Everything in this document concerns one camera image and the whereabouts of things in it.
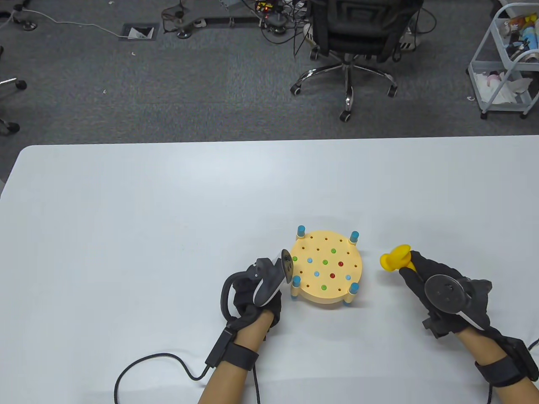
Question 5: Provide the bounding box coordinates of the black right wrist strap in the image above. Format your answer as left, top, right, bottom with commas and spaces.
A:
475, 337, 539, 387

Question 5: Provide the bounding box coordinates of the black desk base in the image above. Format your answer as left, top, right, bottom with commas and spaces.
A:
175, 16, 264, 39

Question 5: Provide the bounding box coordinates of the grey right hand controller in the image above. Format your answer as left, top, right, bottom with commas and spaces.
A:
424, 275, 492, 331

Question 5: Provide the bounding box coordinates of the black left wrist strap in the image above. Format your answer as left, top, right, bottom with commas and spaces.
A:
205, 328, 259, 372

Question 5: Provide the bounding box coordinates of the person's left hand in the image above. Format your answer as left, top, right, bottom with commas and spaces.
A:
229, 280, 283, 333

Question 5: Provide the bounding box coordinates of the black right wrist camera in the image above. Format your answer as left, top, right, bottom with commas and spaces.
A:
422, 318, 449, 339

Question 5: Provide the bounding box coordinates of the dark right arm cable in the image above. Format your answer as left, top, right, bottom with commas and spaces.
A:
488, 337, 539, 404

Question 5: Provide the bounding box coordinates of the tangle of black cables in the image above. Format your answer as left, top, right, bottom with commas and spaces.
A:
161, 0, 438, 57

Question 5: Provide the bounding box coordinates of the white utility cart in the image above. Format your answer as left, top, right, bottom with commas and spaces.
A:
467, 2, 539, 120

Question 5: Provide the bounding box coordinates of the chrome chair base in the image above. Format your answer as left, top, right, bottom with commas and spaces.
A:
0, 45, 28, 136

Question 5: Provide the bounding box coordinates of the person's left forearm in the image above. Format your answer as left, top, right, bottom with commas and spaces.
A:
198, 314, 274, 404

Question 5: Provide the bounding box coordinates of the white floor cable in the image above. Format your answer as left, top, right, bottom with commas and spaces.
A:
0, 6, 127, 38

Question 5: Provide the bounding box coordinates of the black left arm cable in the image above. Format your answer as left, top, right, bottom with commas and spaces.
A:
115, 353, 261, 404

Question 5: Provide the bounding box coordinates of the yellow round tap bench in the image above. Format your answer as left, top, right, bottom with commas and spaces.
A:
291, 225, 363, 309

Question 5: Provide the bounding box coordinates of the yellow toy hammer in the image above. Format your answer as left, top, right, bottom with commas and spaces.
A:
380, 245, 417, 272

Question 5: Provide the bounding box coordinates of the black wrist strap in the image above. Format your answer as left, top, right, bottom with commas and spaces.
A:
205, 328, 259, 372
475, 337, 539, 387

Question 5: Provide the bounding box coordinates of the person's right hand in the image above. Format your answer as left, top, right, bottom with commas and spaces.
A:
399, 250, 502, 338

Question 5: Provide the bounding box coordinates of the person's right forearm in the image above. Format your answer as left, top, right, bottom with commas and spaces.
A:
457, 328, 539, 404

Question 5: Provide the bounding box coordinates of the grey floor socket box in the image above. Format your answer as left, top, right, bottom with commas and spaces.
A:
120, 23, 158, 41

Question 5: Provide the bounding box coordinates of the black office chair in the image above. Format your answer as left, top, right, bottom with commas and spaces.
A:
290, 0, 424, 122

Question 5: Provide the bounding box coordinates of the grey left hand controller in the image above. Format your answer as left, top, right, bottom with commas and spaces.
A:
220, 249, 294, 317

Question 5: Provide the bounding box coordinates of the grey hand controller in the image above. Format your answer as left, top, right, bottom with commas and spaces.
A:
424, 275, 492, 331
220, 249, 294, 317

